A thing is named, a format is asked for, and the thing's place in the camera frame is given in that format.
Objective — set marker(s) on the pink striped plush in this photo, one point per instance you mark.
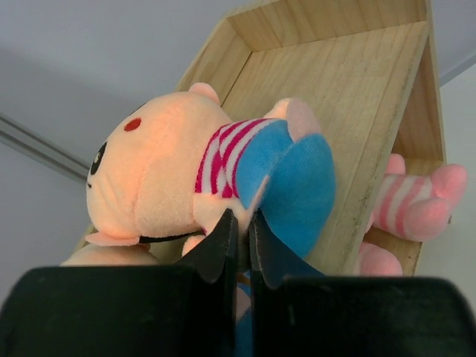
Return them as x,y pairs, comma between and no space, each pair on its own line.
376,261
417,208

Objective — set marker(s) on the boy plush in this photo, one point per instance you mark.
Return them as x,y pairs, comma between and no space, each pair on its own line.
159,185

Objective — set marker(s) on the wooden two-tier shelf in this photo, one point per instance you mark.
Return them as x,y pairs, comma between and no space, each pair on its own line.
365,69

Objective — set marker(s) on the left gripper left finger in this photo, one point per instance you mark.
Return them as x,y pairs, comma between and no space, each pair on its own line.
216,255

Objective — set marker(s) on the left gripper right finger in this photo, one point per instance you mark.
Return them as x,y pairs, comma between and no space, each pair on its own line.
272,262

